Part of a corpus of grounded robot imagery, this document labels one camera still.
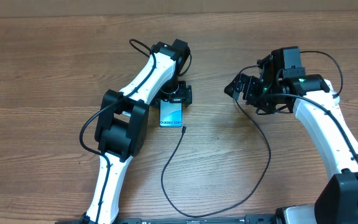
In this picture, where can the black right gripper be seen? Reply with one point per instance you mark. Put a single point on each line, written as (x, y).
(250, 84)

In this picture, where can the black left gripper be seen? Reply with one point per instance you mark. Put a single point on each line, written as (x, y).
(184, 94)

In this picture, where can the Samsung Galaxy smartphone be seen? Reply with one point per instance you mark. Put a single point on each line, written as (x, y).
(170, 114)

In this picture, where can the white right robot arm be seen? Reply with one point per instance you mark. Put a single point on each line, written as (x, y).
(284, 84)

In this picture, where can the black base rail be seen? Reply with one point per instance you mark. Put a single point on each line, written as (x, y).
(247, 219)

